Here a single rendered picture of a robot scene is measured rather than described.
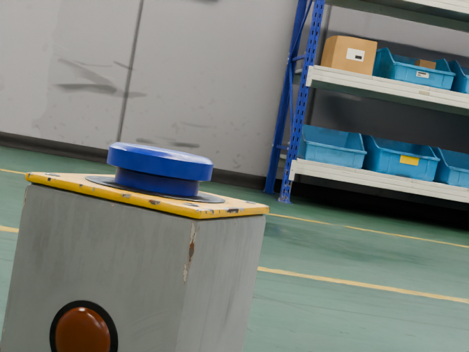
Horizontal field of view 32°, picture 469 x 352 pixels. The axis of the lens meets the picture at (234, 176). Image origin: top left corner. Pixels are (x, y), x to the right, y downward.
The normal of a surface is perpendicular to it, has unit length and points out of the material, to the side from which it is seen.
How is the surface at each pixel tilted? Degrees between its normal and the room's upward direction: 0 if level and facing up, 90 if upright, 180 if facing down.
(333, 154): 95
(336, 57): 90
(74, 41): 90
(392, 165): 94
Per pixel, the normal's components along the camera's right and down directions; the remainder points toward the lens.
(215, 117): 0.11, 0.07
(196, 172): 0.75, 0.17
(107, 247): -0.37, -0.01
